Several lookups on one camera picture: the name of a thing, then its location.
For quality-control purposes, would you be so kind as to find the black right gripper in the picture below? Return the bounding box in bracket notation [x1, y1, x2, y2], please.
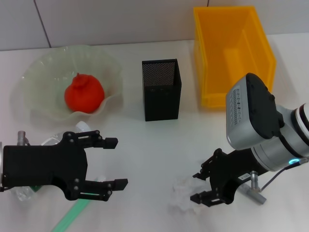
[190, 147, 270, 208]

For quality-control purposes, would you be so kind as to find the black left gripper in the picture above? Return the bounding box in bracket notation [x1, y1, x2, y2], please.
[2, 130, 119, 201]

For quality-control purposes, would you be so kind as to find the white paper ball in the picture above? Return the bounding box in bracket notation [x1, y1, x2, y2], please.
[169, 177, 213, 216]

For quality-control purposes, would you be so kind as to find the clear green-label water bottle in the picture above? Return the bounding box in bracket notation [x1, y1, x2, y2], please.
[13, 121, 92, 203]

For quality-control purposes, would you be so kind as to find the grey pen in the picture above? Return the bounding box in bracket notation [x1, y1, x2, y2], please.
[238, 185, 267, 205]

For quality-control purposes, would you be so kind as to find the green pen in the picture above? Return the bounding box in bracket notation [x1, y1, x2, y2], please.
[52, 175, 107, 232]

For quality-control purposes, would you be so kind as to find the black mesh pen holder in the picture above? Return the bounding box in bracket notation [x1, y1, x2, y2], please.
[141, 58, 182, 122]

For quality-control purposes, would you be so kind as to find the pale green glass fruit plate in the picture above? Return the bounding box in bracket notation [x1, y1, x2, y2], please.
[14, 44, 125, 126]

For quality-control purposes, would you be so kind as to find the yellow plastic bin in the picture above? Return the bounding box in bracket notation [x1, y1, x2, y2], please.
[193, 6, 277, 108]

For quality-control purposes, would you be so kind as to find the right wrist cable with connector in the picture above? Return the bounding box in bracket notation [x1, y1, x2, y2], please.
[250, 158, 309, 193]

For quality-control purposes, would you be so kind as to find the wrist cable with connector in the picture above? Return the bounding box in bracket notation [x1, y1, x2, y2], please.
[17, 130, 31, 147]
[250, 158, 309, 193]

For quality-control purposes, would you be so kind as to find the left wrist cable with connector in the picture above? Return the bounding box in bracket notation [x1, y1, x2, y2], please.
[17, 130, 31, 147]

